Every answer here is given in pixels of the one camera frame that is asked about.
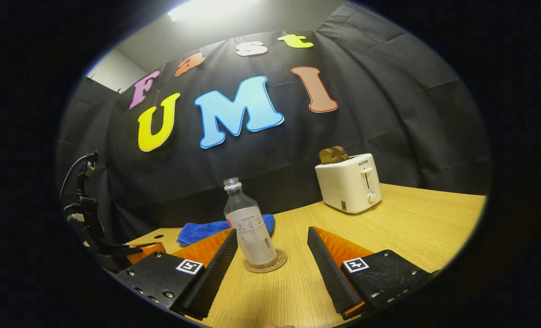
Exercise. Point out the round wooden coaster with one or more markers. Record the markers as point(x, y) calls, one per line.
point(280, 260)

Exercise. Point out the white toaster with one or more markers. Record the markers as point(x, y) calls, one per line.
point(345, 184)

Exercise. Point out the blue folded towel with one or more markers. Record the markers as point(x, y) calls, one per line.
point(197, 231)

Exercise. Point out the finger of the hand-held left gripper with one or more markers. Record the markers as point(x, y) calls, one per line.
point(145, 253)

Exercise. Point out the brown bread slice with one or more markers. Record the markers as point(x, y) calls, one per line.
point(342, 154)
point(327, 156)

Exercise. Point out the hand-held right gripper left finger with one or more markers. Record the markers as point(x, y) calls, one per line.
point(213, 271)

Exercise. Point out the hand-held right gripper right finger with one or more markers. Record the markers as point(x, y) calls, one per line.
point(329, 271)

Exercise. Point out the clear plastic water bottle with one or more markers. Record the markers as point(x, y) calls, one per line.
point(250, 228)

